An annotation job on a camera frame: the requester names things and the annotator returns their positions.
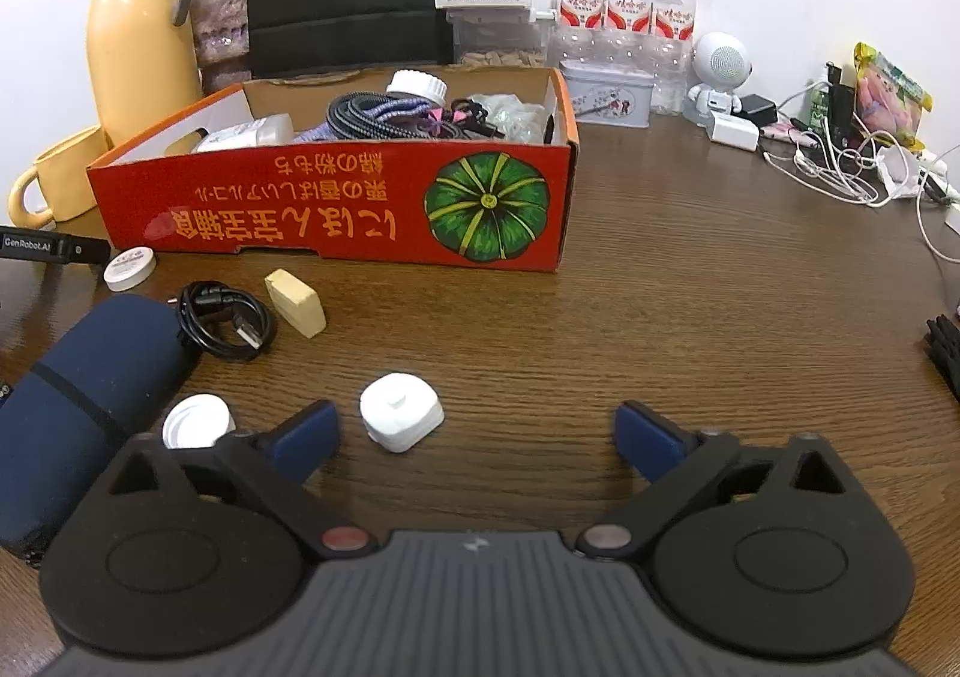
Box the white rounded square device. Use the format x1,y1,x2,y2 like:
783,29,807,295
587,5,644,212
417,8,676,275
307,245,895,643
358,372,444,454

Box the small white bottle cap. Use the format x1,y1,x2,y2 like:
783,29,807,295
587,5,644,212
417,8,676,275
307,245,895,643
161,394,236,450

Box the navy blue soft case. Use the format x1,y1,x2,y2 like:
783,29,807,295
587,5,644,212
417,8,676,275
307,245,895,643
2,295,199,567

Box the clear cotton swab box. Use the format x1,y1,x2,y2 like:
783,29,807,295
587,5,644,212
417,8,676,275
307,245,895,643
192,113,295,154

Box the braided black cable coil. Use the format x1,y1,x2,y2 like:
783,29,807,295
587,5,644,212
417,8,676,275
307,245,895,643
325,90,508,142

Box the purple woven cloth pouch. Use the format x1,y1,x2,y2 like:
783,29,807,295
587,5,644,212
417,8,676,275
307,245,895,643
293,92,446,144

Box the iridescent bundle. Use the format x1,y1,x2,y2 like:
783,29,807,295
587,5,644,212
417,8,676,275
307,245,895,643
470,94,550,144

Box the white ribbed jar lid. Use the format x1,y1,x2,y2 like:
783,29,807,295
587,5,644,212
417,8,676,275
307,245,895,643
386,69,448,108

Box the flat white round tin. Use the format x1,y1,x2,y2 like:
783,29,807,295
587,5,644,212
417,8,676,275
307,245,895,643
103,246,156,293

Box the yellow ceramic mug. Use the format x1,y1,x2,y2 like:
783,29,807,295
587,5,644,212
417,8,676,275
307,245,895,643
7,126,109,230

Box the beige eraser block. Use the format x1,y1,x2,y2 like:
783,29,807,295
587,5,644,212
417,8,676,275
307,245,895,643
263,269,327,339

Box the yellow thermos jug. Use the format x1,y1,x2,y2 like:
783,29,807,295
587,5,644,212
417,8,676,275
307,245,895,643
86,0,202,147

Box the red cardboard box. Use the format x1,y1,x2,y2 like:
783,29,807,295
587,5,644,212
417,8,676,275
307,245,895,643
88,66,579,272

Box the knitted purple vase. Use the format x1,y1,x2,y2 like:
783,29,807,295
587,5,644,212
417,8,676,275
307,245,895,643
190,0,252,95

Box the black gloves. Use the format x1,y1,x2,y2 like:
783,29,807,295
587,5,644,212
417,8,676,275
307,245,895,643
924,314,960,399

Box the white charger adapter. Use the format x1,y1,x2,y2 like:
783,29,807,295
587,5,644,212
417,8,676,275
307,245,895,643
706,113,760,152

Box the white tin box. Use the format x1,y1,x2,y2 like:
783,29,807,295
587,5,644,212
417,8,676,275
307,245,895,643
560,61,654,129

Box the white round robot toy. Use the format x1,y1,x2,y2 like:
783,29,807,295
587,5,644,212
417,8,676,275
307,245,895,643
683,32,752,128

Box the water bottle right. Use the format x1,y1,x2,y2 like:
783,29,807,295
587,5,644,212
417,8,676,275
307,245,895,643
651,0,697,116

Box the colourful snack bag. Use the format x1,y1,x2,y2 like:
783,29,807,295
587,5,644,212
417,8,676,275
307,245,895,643
853,43,934,154

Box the water bottle middle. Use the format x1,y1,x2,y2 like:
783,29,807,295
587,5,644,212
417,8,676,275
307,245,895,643
602,0,651,71

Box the clear seed container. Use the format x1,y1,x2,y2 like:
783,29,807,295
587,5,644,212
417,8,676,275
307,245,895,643
434,0,553,67

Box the thin black usb cable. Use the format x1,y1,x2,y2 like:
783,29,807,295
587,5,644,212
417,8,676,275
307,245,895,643
167,278,280,364

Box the tangle of white cables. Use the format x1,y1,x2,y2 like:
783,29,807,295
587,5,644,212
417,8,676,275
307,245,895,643
760,75,960,295

